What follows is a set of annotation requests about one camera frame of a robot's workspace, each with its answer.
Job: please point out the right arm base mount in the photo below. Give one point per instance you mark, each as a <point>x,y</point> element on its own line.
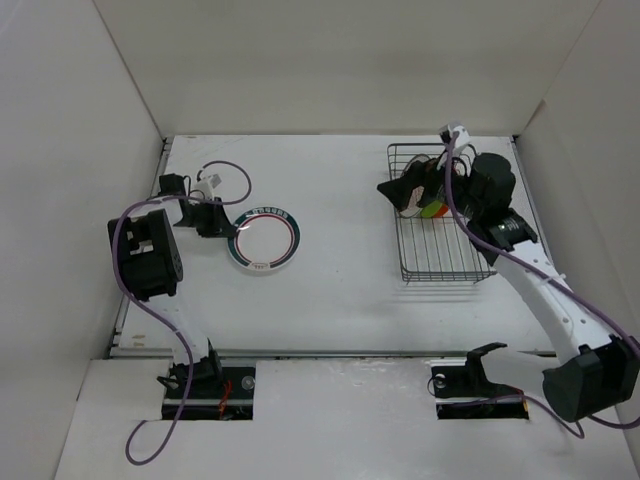
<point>462,395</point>

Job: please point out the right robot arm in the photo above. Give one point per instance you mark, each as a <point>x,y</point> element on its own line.
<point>597,363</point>

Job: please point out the orange sunburst white plate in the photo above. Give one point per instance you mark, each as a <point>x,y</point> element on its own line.
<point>417,171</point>

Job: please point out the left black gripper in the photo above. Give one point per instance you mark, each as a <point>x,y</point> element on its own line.
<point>218,226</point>

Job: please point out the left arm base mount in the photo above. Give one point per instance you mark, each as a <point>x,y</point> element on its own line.
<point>229,398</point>

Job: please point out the lime green plate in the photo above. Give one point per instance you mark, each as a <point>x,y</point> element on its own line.
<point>431,210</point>

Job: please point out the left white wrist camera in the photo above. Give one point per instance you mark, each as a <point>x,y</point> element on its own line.
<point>206,185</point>

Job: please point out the green rimmed white plate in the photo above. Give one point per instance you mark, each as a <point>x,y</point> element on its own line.
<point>266,239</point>

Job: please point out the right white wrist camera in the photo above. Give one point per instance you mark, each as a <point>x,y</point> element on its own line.
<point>455,136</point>

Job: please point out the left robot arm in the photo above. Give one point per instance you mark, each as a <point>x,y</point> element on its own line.
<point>150,268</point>

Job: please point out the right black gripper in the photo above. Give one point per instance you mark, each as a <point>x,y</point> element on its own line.
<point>399,190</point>

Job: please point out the black wire dish rack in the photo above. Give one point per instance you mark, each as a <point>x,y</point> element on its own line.
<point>434,249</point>

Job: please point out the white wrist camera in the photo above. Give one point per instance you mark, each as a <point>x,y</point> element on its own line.
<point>206,185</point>
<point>455,136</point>

